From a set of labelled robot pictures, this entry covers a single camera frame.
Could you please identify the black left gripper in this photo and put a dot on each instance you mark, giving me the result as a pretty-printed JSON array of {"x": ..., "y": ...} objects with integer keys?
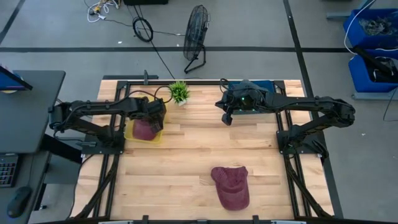
[{"x": 155, "y": 110}]

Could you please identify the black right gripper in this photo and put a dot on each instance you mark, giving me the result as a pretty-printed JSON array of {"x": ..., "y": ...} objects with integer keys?
[{"x": 236, "y": 96}]

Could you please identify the maroon red cap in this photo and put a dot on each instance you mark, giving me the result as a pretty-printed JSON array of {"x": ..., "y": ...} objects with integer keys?
[
  {"x": 143, "y": 130},
  {"x": 231, "y": 189}
]

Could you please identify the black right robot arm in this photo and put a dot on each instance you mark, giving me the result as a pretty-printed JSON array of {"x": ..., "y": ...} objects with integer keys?
[{"x": 304, "y": 102}]

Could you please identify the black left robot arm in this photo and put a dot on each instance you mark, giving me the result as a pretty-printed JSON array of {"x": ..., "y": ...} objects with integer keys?
[{"x": 99, "y": 107}]

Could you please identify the yellow transparent tray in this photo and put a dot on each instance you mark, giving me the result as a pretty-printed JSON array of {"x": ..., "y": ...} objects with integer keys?
[{"x": 129, "y": 133}]

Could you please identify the small green potted plant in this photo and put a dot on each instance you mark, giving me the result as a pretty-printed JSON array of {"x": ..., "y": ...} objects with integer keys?
[{"x": 178, "y": 91}]

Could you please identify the blue plastic tray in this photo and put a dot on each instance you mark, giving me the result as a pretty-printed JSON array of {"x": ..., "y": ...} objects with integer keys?
[{"x": 270, "y": 85}]

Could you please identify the black floor fan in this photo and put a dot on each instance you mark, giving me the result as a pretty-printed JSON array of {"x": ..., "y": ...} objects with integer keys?
[{"x": 196, "y": 31}]

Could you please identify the black box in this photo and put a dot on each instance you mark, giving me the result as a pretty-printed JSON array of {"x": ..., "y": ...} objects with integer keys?
[{"x": 146, "y": 2}]

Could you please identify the black desk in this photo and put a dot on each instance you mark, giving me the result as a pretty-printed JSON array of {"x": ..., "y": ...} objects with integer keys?
[
  {"x": 28, "y": 174},
  {"x": 31, "y": 124}
]

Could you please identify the blue storage bin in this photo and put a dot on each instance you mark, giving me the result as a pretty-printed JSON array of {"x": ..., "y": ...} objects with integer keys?
[
  {"x": 354, "y": 37},
  {"x": 357, "y": 77}
]

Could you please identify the grey table foot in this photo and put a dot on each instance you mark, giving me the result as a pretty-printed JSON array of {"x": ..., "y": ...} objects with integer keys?
[{"x": 339, "y": 15}]

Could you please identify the monitor with blue screen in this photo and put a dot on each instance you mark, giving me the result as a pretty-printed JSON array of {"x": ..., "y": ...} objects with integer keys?
[{"x": 9, "y": 82}]

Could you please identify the black keyboard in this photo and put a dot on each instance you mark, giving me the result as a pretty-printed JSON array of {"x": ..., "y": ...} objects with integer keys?
[{"x": 7, "y": 171}]

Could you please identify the black metal bar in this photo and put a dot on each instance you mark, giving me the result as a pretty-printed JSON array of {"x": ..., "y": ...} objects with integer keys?
[{"x": 373, "y": 62}]

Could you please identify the black computer mouse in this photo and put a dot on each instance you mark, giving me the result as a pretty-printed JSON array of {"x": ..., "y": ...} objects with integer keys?
[{"x": 18, "y": 202}]

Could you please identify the black aluminium table frame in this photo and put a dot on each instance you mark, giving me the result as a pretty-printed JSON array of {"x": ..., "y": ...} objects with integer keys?
[{"x": 202, "y": 82}]

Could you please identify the black camera post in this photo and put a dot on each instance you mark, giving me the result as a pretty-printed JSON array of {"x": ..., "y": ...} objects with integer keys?
[{"x": 145, "y": 76}]

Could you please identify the grey bracket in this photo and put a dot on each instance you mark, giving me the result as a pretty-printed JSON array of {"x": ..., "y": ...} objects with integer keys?
[
  {"x": 289, "y": 222},
  {"x": 115, "y": 222}
]

